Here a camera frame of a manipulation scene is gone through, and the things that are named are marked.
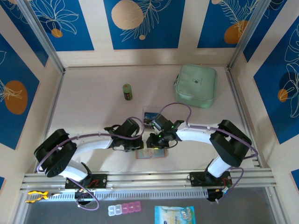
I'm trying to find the aluminium table side rail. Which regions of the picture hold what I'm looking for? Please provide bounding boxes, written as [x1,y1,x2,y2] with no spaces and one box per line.
[225,67,289,224]

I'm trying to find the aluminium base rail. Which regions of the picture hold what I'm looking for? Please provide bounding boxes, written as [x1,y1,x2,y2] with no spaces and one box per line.
[20,168,278,191]

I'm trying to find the tan leather card holder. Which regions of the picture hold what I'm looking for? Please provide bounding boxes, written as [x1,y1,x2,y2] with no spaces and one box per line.
[135,148,169,160]

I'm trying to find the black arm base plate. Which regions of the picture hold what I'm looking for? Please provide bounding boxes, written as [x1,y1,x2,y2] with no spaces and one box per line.
[189,171,232,187]
[64,173,108,189]

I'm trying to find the yellow handled pliers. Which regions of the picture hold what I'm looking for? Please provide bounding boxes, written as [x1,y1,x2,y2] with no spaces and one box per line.
[25,190,62,204]

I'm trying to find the white pink pill organizer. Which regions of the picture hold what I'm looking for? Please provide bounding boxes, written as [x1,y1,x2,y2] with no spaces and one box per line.
[107,201,142,217]

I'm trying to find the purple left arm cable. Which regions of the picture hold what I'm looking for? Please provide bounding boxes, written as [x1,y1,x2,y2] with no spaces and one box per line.
[37,116,146,211]

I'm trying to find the green cylindrical battery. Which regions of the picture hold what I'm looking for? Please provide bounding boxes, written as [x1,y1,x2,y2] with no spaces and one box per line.
[122,83,134,102]

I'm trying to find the aluminium frame post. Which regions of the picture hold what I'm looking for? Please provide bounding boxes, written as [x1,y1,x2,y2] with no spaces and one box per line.
[228,0,273,70]
[17,0,66,74]

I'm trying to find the mint green zip pouch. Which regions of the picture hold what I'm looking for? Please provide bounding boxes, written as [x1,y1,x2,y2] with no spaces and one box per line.
[172,64,218,109]

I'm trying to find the grey slotted cable duct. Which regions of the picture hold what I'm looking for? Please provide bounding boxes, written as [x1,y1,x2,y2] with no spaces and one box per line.
[49,188,208,201]

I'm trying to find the blue snack packet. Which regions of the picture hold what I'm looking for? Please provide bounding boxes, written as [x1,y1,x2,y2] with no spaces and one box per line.
[154,205,196,224]

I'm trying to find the white VIP card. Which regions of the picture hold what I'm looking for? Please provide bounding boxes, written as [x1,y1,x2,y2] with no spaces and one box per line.
[137,149,164,159]

